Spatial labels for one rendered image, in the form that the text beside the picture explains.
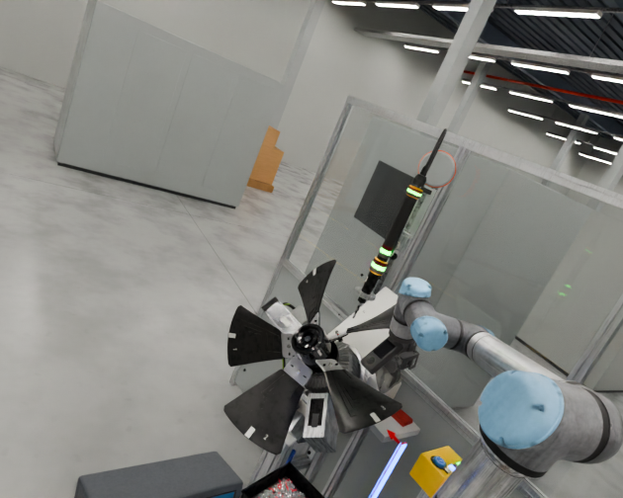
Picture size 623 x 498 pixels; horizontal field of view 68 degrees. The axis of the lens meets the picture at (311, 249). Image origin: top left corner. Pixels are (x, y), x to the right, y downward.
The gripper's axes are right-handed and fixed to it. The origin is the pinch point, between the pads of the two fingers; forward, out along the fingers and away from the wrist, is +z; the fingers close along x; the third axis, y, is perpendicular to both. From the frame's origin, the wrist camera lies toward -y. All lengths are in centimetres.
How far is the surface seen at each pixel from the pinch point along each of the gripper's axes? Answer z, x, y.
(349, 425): 10.1, 0.0, -8.6
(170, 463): -14, -9, -62
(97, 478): -18, -9, -74
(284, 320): 19, 60, 5
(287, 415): 24.1, 20.8, -15.1
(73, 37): 46, 1238, 93
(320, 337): 3.0, 29.2, -0.7
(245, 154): 114, 556, 227
